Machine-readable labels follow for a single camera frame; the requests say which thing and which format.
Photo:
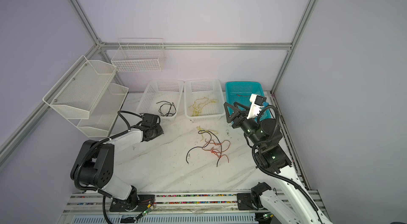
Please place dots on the teal plastic basket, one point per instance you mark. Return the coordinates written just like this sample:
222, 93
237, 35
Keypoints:
241, 91

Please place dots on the middle white plastic basket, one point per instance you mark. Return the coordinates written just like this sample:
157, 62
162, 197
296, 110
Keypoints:
203, 100

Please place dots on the aluminium frame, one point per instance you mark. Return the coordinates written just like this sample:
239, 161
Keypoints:
15, 141

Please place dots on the white mesh two-tier shelf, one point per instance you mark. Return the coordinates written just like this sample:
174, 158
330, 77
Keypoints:
87, 97

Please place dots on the left white plastic basket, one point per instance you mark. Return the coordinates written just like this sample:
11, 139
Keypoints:
162, 97

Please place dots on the white plastic basket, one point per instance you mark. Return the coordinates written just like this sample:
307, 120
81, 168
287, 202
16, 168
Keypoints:
162, 97
203, 100

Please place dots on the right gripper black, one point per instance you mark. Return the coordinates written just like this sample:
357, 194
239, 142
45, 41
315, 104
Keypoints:
241, 116

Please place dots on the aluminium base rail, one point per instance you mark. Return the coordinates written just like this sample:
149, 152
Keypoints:
174, 208

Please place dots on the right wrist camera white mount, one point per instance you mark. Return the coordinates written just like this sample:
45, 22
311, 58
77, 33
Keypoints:
256, 105

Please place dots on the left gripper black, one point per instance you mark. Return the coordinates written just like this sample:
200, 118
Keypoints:
159, 131

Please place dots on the white wire wall basket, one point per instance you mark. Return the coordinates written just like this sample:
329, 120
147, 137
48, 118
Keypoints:
139, 55

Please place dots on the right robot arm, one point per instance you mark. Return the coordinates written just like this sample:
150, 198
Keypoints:
261, 125

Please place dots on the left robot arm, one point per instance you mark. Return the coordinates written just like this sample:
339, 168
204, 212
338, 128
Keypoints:
93, 169

